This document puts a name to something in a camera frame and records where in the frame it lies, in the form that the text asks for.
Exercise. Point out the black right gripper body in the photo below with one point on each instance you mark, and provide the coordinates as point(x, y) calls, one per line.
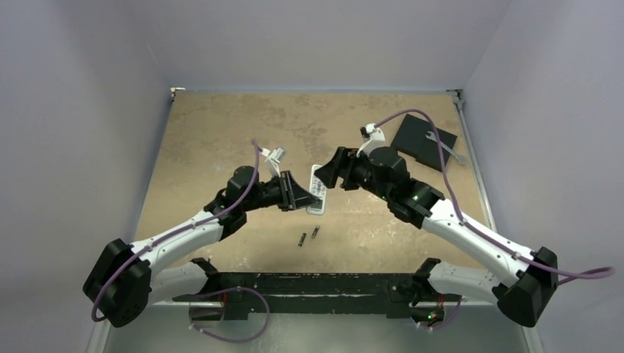
point(347, 169)

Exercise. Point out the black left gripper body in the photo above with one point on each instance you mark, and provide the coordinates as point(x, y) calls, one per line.
point(285, 201)

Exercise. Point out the white remote control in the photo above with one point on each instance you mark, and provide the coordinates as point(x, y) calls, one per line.
point(318, 189)

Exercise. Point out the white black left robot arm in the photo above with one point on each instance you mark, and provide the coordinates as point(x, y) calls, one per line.
point(123, 279)

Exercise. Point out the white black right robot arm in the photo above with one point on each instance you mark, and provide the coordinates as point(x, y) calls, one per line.
point(514, 277)

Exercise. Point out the black silver AAA battery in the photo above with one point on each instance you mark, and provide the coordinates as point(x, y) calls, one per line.
point(315, 231)

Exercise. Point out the green black AAA battery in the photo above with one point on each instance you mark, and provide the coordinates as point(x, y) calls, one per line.
point(302, 239)

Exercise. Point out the black foam pad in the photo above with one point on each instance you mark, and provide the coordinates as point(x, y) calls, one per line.
point(411, 139)

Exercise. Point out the silver open-end wrench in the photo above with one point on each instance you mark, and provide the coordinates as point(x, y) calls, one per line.
point(462, 160)

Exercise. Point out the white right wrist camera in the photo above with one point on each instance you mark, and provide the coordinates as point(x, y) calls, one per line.
point(373, 138)

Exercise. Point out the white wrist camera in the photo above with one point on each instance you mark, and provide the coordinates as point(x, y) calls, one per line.
point(273, 159)
point(373, 138)

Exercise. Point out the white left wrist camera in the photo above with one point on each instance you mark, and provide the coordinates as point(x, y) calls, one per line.
point(273, 159)

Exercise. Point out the aluminium table edge frame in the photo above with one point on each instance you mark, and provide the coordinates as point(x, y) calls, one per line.
point(532, 338)

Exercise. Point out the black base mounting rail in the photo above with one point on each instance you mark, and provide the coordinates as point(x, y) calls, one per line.
point(238, 294)

